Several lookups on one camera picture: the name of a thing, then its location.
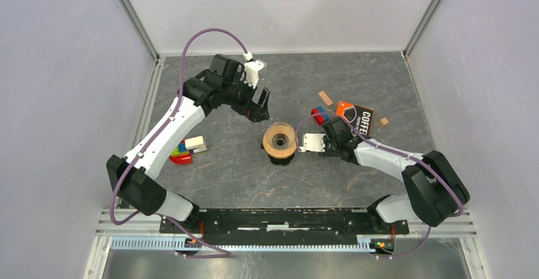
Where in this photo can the round wooden dripper stand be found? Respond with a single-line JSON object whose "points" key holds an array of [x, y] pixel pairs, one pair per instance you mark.
{"points": [[279, 146]]}

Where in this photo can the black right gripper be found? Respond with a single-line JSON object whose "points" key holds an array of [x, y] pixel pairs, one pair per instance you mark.
{"points": [[327, 153]]}

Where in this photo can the blue lego brick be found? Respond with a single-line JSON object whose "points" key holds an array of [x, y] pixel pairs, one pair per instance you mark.
{"points": [[322, 115]]}

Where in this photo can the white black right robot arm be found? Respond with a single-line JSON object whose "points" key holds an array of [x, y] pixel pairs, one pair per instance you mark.
{"points": [[434, 192]]}

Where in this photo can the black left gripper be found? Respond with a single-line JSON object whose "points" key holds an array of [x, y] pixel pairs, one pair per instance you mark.
{"points": [[250, 109]]}

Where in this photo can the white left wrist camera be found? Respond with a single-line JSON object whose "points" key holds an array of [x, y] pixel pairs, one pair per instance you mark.
{"points": [[252, 68]]}

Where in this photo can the colourful toy block stack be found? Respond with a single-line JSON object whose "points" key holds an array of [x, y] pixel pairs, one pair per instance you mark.
{"points": [[181, 156]]}

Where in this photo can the dark green glass dripper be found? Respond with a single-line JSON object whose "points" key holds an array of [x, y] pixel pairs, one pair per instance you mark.
{"points": [[281, 161]]}

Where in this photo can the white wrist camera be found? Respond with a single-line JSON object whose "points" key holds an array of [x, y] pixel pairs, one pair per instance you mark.
{"points": [[252, 68], [313, 142]]}

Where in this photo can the white wooden block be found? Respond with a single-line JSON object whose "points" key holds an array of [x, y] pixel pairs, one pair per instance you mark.
{"points": [[195, 143]]}

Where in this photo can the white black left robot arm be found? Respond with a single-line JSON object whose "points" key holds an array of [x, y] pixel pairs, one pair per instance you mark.
{"points": [[133, 176]]}

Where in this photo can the orange black coffee filter box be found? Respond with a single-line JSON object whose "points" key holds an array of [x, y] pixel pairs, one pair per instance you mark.
{"points": [[360, 117]]}

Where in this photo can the clear ribbed glass funnel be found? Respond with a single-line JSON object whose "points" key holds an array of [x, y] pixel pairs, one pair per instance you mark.
{"points": [[280, 138]]}

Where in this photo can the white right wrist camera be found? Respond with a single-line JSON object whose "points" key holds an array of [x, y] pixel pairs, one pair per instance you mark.
{"points": [[313, 142]]}

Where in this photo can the red lego brick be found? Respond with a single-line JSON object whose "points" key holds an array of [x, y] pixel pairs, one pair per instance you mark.
{"points": [[314, 115]]}

